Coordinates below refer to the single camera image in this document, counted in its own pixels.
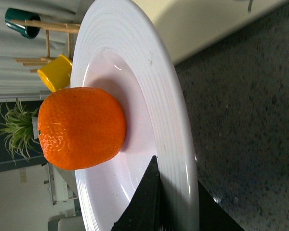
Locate orange fruit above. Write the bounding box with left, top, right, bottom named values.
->
left=38, top=87, right=126, bottom=170

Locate green potted plant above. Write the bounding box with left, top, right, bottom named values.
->
left=0, top=100, right=45, bottom=169

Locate beige bear tray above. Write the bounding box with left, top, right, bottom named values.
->
left=134, top=0, right=289, bottom=64

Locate wooden dish rack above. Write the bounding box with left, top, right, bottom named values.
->
left=11, top=19, right=80, bottom=66

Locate dark green mug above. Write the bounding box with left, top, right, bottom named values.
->
left=4, top=8, right=41, bottom=39

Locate yellow mug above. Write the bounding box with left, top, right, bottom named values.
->
left=37, top=54, right=72, bottom=92

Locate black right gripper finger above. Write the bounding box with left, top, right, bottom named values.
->
left=110, top=155, right=245, bottom=231

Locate grey curtain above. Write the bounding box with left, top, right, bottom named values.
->
left=0, top=0, right=93, bottom=102

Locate white round plate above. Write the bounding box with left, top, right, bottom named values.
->
left=70, top=0, right=199, bottom=231

